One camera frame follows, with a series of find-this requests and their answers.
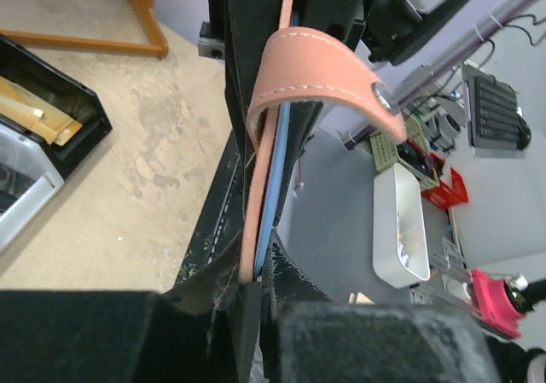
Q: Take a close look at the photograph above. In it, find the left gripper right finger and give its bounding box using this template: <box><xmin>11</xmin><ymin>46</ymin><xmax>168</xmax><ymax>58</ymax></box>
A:
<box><xmin>259</xmin><ymin>235</ymin><xmax>499</xmax><ymax>382</ymax></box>

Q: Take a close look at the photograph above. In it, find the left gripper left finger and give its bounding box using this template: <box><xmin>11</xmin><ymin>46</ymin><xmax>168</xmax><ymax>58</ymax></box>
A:
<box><xmin>1</xmin><ymin>236</ymin><xmax>255</xmax><ymax>382</ymax></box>

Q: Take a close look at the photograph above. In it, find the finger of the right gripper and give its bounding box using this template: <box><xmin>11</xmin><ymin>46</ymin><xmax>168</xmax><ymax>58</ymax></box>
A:
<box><xmin>272</xmin><ymin>0</ymin><xmax>376</xmax><ymax>230</ymax></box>
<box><xmin>206</xmin><ymin>0</ymin><xmax>291</xmax><ymax>196</ymax></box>

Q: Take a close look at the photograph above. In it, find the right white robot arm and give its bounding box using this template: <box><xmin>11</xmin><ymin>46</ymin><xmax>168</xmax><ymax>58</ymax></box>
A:
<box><xmin>208</xmin><ymin>0</ymin><xmax>469</xmax><ymax>234</ymax></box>

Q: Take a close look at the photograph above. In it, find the black bin with gold cards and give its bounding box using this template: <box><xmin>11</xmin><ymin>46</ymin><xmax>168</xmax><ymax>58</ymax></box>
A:
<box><xmin>1</xmin><ymin>35</ymin><xmax>112</xmax><ymax>178</ymax></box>

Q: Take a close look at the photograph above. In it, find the white bin with black cards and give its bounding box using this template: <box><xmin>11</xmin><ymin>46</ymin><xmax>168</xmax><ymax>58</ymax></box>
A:
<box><xmin>1</xmin><ymin>125</ymin><xmax>65</xmax><ymax>249</ymax></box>

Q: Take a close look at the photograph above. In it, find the gold cards pile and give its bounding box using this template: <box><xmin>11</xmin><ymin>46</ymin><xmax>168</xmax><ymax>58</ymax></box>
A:
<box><xmin>1</xmin><ymin>77</ymin><xmax>83</xmax><ymax>146</ymax></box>

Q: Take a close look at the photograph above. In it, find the white plastic tray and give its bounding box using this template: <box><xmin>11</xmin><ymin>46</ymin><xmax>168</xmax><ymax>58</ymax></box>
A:
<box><xmin>372</xmin><ymin>163</ymin><xmax>431</xmax><ymax>288</ymax></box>

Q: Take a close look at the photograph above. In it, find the green basket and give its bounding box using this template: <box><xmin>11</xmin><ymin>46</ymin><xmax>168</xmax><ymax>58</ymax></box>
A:
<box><xmin>370</xmin><ymin>116</ymin><xmax>439</xmax><ymax>190</ymax></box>

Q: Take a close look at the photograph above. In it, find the pink plastic object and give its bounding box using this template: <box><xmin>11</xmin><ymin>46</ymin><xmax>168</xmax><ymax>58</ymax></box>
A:
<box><xmin>471</xmin><ymin>270</ymin><xmax>524</xmax><ymax>339</ymax></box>

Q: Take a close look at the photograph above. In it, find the red basket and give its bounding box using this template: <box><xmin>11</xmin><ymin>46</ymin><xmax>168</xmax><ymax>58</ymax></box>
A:
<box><xmin>421</xmin><ymin>167</ymin><xmax>469</xmax><ymax>210</ymax></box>

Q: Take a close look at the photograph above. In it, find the black keyboard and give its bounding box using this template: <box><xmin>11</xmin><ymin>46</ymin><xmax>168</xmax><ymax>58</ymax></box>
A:
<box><xmin>462</xmin><ymin>63</ymin><xmax>532</xmax><ymax>159</ymax></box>

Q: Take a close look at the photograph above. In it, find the orange wooden rack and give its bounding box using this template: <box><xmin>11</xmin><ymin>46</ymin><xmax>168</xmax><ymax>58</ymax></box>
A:
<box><xmin>1</xmin><ymin>0</ymin><xmax>169</xmax><ymax>58</ymax></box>

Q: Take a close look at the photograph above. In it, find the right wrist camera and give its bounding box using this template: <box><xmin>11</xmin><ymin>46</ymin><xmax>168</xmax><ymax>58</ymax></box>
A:
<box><xmin>197</xmin><ymin>21</ymin><xmax>225</xmax><ymax>61</ymax></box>

